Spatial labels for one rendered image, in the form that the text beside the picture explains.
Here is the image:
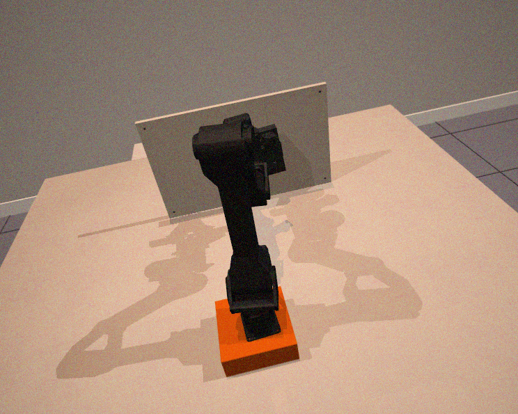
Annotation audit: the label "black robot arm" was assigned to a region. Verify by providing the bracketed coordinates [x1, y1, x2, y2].
[192, 122, 283, 342]

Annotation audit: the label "grey rectangular panel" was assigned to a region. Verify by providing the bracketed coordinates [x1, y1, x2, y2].
[135, 82, 331, 218]

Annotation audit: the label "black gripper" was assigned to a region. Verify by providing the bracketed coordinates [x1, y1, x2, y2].
[223, 113, 252, 125]

